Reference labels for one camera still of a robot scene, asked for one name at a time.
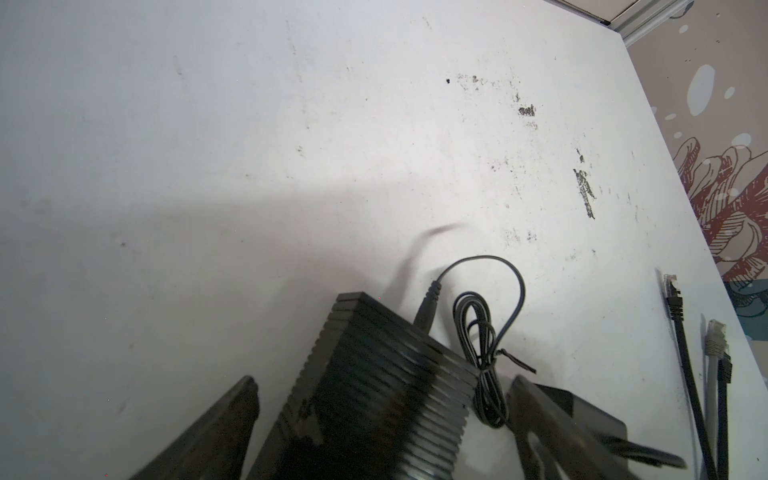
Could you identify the black network switch box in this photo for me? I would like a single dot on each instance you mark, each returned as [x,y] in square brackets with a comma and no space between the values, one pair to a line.
[377,398]

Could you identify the black power adapter with cord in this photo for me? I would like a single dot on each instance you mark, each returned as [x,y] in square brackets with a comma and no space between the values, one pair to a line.
[480,345]

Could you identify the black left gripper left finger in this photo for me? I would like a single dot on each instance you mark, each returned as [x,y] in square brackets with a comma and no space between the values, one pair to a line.
[215,445]

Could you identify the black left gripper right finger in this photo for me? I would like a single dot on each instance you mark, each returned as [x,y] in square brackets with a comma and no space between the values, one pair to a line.
[577,452]

